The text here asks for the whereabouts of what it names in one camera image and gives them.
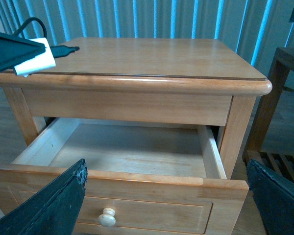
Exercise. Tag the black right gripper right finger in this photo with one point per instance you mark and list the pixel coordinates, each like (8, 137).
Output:
(273, 196)

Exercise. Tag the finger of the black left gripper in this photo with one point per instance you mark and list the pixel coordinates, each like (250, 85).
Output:
(15, 50)

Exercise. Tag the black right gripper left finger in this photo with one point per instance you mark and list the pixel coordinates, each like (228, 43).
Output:
(53, 210)

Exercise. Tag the white charger block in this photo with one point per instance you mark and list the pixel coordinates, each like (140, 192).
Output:
(38, 63)

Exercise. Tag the light wooden knob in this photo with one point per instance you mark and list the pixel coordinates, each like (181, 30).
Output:
(107, 218)

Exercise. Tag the wooden drawer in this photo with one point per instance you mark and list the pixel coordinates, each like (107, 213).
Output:
(160, 178)

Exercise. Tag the dark wooden side table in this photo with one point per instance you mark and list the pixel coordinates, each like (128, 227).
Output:
(283, 164)

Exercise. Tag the wooden nightstand cabinet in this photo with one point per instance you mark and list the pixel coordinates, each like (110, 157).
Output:
(188, 81)

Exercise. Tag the grey pleated curtain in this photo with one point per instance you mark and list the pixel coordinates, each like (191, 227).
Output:
(254, 29)

